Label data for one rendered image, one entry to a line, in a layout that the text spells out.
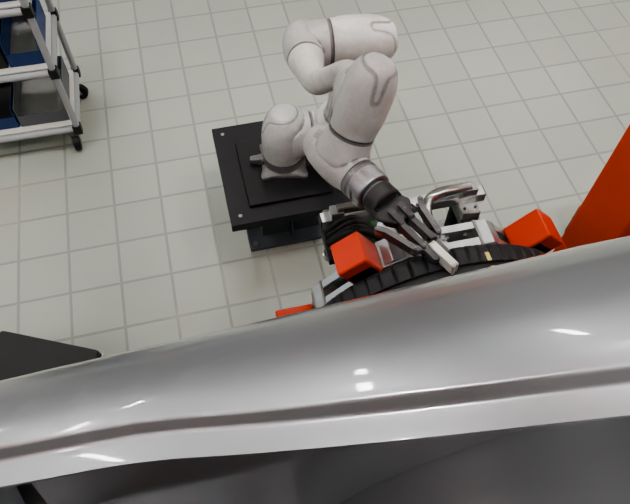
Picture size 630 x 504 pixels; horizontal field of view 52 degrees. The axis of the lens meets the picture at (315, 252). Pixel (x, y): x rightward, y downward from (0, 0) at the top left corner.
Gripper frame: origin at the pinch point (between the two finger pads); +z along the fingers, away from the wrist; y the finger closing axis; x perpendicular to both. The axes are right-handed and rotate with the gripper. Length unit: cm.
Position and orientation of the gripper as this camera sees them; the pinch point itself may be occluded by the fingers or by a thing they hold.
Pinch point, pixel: (442, 257)
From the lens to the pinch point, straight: 127.2
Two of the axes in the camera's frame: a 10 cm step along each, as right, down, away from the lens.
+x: -0.7, -5.3, -8.5
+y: -7.9, 5.5, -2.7
